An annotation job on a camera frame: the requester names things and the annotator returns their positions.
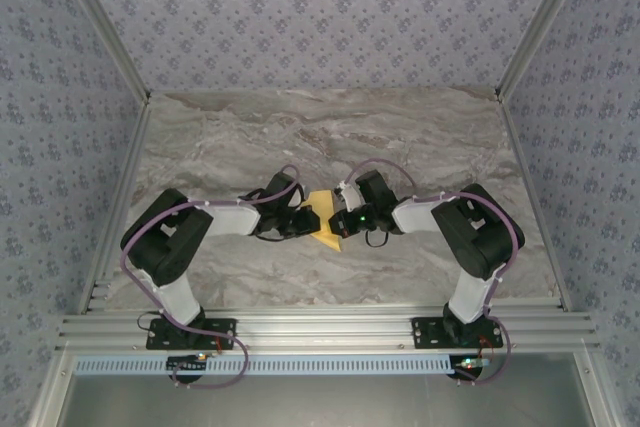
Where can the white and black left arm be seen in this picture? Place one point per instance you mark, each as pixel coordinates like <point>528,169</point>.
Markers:
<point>232,219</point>

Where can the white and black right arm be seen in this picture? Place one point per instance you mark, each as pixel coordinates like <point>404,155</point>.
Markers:
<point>415,214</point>

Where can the grey metal sheet panel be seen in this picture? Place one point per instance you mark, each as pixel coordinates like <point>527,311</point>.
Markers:
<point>325,404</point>

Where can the small circuit board with LED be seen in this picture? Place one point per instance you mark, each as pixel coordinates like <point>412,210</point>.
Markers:
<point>472,363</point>
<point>187,363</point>

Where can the wide aluminium frame beam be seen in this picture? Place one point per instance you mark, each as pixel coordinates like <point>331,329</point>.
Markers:
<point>325,329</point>

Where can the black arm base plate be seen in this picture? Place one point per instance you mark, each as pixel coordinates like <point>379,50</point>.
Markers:
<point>222,329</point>
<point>425,332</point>

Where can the aluminium frame side rail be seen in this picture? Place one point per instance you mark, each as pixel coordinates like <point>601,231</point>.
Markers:
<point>125,172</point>
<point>526,172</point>

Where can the aluminium frame post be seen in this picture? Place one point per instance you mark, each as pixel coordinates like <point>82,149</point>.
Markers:
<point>540,22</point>
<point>105,22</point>

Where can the aluminium frame slanted strut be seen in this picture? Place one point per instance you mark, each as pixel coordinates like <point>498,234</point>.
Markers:
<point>52,392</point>
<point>597,392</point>

